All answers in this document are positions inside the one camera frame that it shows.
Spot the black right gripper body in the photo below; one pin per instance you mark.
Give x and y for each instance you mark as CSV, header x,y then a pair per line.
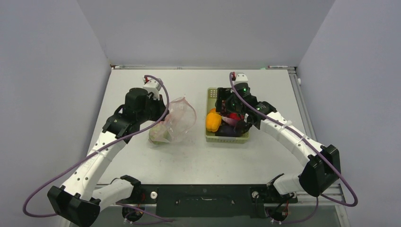
x,y
226,94

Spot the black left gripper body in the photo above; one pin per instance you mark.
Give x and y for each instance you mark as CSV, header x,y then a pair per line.
x,y
153,109

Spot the yellow bell pepper toy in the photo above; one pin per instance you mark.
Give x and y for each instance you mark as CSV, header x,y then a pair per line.
x,y
213,122

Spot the green cabbage toy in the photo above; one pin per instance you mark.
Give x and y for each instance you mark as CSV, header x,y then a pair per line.
x,y
159,134

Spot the beige plastic basket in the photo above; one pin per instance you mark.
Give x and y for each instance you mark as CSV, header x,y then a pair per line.
x,y
210,136

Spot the clear zip top bag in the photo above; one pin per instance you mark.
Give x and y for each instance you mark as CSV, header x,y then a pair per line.
x,y
180,119

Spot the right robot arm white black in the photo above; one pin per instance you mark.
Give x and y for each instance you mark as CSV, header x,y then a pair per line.
x,y
321,163

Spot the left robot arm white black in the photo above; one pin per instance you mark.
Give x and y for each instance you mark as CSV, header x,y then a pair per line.
x,y
77,199

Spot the dark red grapes toy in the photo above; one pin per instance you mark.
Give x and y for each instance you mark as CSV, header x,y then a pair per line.
x,y
223,110

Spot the red tomato toy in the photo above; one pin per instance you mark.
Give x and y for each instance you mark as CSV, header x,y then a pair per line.
x,y
236,116

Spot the purple eggplant toy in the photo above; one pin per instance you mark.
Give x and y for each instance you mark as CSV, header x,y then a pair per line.
x,y
232,128

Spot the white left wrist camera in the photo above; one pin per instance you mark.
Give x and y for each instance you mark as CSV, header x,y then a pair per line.
x,y
152,86

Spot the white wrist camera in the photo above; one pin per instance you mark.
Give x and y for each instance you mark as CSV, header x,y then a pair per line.
x,y
152,86
238,78

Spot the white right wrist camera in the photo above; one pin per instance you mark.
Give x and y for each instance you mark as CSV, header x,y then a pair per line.
x,y
238,78

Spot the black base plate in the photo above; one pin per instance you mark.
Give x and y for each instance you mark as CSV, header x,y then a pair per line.
x,y
207,200

